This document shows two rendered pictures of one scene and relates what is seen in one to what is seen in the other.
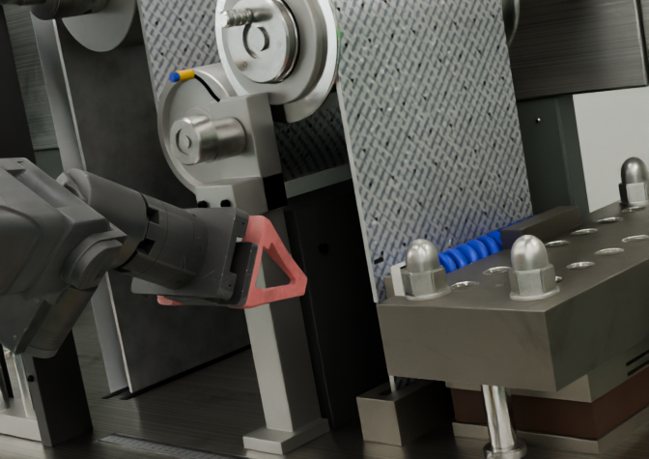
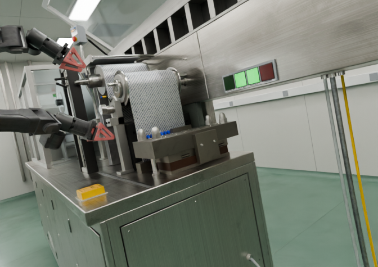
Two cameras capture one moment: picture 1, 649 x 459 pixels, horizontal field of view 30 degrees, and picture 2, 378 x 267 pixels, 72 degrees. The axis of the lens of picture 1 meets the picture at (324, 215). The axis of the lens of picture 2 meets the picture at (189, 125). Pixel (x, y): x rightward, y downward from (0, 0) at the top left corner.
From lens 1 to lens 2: 0.43 m
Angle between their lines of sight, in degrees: 11
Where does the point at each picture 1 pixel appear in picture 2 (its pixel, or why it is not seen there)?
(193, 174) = not seen: hidden behind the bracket
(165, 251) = (77, 128)
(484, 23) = (171, 86)
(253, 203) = (115, 122)
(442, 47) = (159, 90)
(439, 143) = (158, 111)
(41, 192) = (39, 114)
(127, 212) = (67, 120)
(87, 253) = (46, 126)
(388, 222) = (142, 126)
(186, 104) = not seen: hidden behind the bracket
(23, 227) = (25, 118)
